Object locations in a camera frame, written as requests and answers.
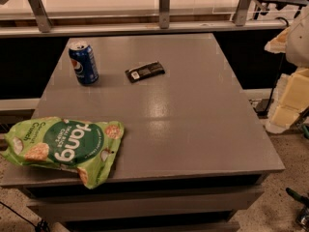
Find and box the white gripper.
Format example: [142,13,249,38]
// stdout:
[265,7,309,133]

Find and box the blue pepsi can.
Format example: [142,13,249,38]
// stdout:
[69,41,98,85]

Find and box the black snack bar wrapper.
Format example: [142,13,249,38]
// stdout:
[125,61,165,83]

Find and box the grey table drawer unit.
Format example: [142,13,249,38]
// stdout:
[27,176,264,232]

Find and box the green rice chips bag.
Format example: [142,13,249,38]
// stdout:
[2,117,125,189]

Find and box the right metal bracket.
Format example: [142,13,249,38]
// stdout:
[233,0,251,26]

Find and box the metal bracket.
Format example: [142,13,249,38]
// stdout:
[233,0,251,26]
[159,0,170,29]
[28,0,51,33]

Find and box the green handled tool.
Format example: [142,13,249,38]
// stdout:
[286,188,309,207]

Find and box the middle metal bracket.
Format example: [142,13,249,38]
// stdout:
[159,0,170,29]

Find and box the left metal bracket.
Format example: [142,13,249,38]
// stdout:
[28,0,51,33]

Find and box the black floor cable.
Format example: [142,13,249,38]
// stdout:
[0,200,51,232]

